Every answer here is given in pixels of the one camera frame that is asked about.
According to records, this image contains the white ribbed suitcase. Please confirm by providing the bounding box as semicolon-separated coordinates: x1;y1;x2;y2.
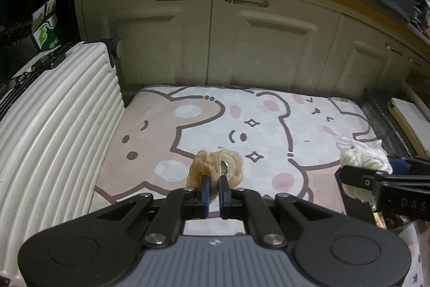
0;41;126;278

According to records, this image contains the black plastic-wrapped storage bin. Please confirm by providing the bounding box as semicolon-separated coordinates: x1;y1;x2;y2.
361;88;430;160

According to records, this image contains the green and white box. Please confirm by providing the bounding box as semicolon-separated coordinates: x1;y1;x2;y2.
31;0;63;51

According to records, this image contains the white yarn ball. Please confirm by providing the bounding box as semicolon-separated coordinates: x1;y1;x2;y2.
336;136;394;204

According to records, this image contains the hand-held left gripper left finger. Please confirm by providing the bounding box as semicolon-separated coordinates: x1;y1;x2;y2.
90;175;213;248

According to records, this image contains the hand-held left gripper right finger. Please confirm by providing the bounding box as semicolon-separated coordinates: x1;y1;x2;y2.
218;175;332;247

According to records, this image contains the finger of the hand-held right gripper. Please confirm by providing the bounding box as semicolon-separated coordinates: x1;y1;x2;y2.
335;165;388;194
386;155;430;175

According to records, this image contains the cream cabinet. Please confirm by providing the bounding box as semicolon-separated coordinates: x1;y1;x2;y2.
72;0;430;100

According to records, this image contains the bear printed blanket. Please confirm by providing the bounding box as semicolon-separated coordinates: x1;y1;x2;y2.
92;83;382;231

